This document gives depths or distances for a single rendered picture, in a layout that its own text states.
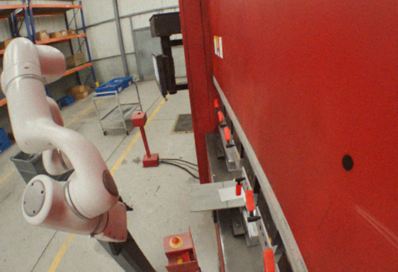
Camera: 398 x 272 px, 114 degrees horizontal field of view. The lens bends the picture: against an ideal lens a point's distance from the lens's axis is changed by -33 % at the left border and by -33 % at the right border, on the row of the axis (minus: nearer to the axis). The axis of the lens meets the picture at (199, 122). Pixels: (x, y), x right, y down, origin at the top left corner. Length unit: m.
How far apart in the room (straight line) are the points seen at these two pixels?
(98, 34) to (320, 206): 9.23
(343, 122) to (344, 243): 0.14
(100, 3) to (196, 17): 7.91
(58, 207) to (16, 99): 0.22
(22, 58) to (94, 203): 0.33
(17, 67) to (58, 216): 0.30
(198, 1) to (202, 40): 0.30
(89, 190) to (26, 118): 0.18
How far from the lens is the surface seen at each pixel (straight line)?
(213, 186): 1.05
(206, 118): 1.69
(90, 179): 0.31
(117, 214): 0.49
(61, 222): 0.35
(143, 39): 8.22
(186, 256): 1.12
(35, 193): 0.35
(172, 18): 1.71
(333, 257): 0.31
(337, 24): 0.24
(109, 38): 8.97
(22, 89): 0.44
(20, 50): 0.50
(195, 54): 1.54
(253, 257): 0.96
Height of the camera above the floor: 1.75
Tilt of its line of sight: 26 degrees down
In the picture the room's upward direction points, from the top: 6 degrees counter-clockwise
